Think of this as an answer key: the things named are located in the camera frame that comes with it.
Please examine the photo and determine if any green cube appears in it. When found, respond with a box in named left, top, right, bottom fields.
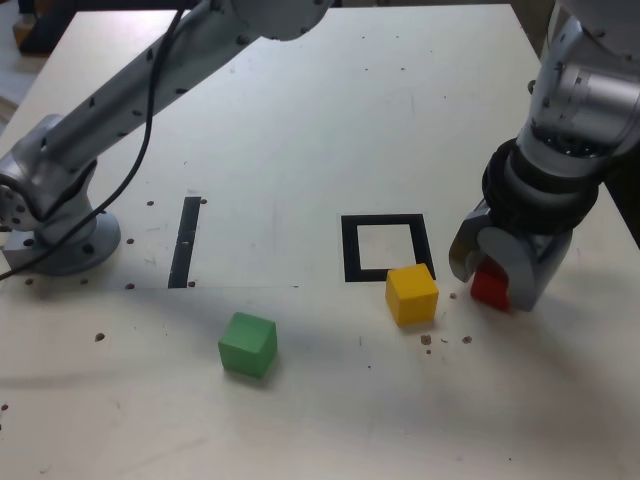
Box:
left=217, top=311, right=278, bottom=380

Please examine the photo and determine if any black tape square outline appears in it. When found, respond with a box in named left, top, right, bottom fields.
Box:
left=340, top=213, right=437, bottom=284

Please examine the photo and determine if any black tape strip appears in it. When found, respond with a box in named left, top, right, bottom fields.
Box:
left=167, top=196, right=201, bottom=290

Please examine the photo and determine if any yellow cube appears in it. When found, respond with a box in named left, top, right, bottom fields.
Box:
left=384, top=263, right=440, bottom=329

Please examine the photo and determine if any dark furniture piece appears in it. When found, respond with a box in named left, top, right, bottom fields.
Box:
left=12, top=0, right=101, bottom=54

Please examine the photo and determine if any red cube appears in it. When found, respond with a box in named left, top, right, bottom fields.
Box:
left=469, top=257, right=512, bottom=312

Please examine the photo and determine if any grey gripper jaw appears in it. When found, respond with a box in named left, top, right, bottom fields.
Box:
left=476, top=226, right=574, bottom=313
left=448, top=199, right=494, bottom=281

